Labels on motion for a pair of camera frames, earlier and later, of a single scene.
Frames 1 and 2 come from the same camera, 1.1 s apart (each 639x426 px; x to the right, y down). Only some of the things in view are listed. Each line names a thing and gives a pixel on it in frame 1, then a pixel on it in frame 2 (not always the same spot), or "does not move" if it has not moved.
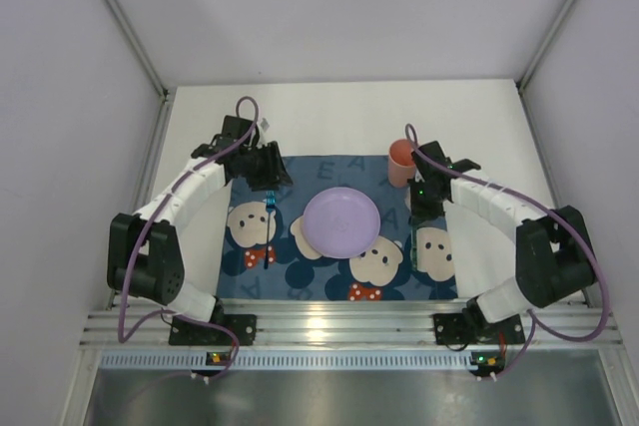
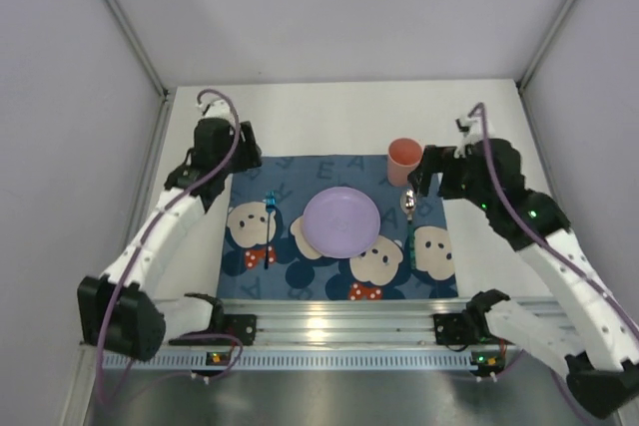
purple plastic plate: (341, 222) does not move
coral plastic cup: (400, 163) does not move
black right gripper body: (425, 212) -> (431, 167)
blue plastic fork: (270, 207) does not move
